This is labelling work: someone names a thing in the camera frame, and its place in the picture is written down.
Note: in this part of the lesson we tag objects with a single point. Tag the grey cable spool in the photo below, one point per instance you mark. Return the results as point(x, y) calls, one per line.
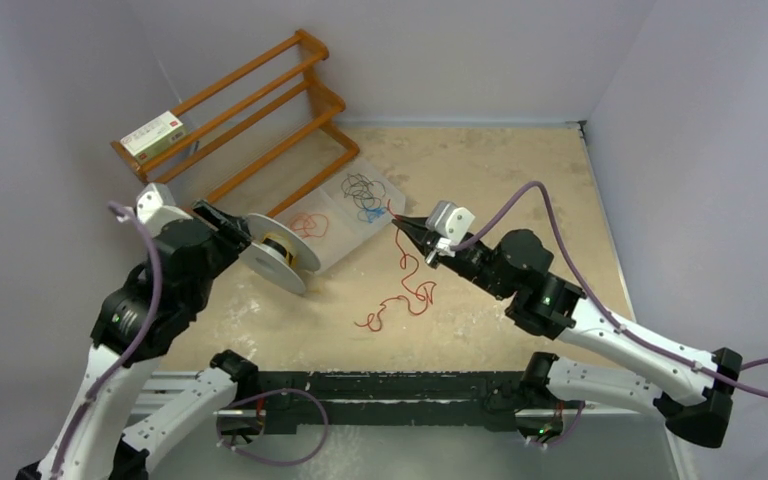
point(278, 254)

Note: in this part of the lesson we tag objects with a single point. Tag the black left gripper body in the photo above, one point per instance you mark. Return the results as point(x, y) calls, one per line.
point(225, 251)

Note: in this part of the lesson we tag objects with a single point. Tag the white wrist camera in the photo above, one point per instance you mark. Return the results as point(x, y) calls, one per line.
point(447, 218)
point(156, 207)

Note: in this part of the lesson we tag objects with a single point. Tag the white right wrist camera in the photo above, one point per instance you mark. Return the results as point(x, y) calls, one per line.
point(447, 218)

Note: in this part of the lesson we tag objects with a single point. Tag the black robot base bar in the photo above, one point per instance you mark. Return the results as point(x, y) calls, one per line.
point(498, 401)

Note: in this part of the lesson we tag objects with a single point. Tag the clear plastic tray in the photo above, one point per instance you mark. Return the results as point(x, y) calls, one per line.
point(344, 212)

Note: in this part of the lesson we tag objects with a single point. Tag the orange wooden rack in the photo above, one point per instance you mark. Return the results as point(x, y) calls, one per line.
point(199, 143)

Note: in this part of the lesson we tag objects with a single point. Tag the white cardboard box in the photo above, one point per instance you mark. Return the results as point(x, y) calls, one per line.
point(154, 137)

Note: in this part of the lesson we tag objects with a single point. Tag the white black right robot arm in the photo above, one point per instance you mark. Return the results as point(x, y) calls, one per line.
point(688, 387)

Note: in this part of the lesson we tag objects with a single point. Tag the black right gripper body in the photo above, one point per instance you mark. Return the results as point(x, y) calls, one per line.
point(460, 266)

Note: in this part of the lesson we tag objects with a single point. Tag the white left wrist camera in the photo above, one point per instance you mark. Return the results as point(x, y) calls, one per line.
point(156, 207)

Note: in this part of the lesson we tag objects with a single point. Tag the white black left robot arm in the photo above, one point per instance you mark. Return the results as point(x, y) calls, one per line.
point(135, 328)

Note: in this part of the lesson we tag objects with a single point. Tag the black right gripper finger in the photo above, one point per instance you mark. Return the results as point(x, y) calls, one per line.
point(417, 234)
point(413, 225)

